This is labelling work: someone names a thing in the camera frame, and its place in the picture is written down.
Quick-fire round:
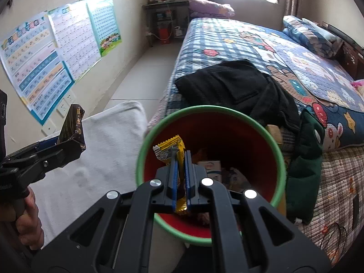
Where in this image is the yellow snack wrapper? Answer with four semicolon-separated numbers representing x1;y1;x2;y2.
153;135;188;215

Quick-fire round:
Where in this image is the dark cigarette pack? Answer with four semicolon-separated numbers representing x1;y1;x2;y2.
57;104;86;151

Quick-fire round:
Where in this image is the person's left hand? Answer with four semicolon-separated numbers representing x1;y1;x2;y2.
1;187;44;251

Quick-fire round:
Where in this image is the red bin with green rim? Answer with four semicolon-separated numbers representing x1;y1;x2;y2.
136;105;287;247

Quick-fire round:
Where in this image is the white towel mat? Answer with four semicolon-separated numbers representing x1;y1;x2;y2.
30;100;187;273

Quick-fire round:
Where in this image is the black garment on bed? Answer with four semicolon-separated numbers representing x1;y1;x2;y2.
174;60;300;132

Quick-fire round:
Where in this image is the dark green garment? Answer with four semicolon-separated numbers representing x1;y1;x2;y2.
286;109;324;225

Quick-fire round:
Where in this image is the red container under shelf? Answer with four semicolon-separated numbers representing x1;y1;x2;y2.
158;25;172;44

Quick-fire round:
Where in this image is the dark shelf unit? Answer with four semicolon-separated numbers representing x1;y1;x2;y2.
142;0;190;47

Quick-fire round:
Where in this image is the purple pillow by window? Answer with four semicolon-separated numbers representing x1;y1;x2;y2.
189;0;235;18

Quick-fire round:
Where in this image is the blue plaid cartoon quilt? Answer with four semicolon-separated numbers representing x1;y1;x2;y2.
149;18;363;151

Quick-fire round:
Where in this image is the pink quilted bed sheet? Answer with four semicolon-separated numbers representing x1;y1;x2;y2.
296;147;363;265

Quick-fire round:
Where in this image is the blue patterned pillow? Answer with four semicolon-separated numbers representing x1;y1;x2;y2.
283;15;344;58

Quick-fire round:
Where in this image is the pink cartoon pillow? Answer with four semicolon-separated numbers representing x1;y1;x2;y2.
351;79;364;97

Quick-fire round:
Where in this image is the dark wooden headboard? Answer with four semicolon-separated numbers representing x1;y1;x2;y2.
322;22;363;80

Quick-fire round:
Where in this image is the white wall socket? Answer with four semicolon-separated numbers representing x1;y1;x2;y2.
57;90;76;118

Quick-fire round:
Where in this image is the pinyin wall poster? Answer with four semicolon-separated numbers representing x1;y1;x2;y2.
1;12;74;124

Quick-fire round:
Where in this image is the white chart wall poster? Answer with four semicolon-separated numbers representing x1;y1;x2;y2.
48;0;101;81

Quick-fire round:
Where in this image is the green bordered wall poster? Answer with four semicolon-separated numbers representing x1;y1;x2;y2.
86;0;122;57

